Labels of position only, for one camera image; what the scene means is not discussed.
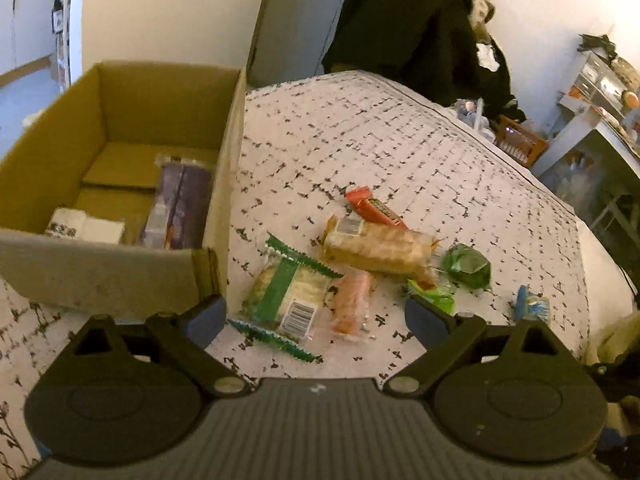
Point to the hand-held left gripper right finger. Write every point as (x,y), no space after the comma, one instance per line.
(425,317)

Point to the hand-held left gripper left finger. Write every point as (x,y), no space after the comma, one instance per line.
(207,317)

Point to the small green snack packet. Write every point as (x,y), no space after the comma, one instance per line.
(432,296)

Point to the brown cardboard box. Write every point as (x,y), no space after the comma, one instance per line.
(125,105)

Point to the dark green wrapped candy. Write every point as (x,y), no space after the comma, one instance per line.
(465,265)

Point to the clear packet orange sticks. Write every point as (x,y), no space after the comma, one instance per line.
(350,300)

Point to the tan cracker packet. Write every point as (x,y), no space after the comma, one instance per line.
(380,250)

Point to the green-edged cracker packet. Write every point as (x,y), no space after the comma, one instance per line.
(285,290)

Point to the blue snack packet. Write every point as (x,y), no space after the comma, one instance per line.
(532,305)

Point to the orange candy wrapper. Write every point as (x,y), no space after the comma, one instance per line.
(375,207)

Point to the purple snack package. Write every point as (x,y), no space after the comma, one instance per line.
(175,200)

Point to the plain white packet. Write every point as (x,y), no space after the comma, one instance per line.
(105,230)

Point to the white patterned small box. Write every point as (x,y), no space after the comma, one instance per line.
(65,222)

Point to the white desk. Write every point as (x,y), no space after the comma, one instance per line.
(575,135)

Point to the grey drawer cabinet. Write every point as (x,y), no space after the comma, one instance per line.
(595,75)

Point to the dark hanging clothing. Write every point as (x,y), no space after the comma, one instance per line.
(400,20)

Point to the dark green cloth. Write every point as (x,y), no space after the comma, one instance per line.
(597,42)

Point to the white shelf rack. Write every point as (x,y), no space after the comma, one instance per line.
(61,15)

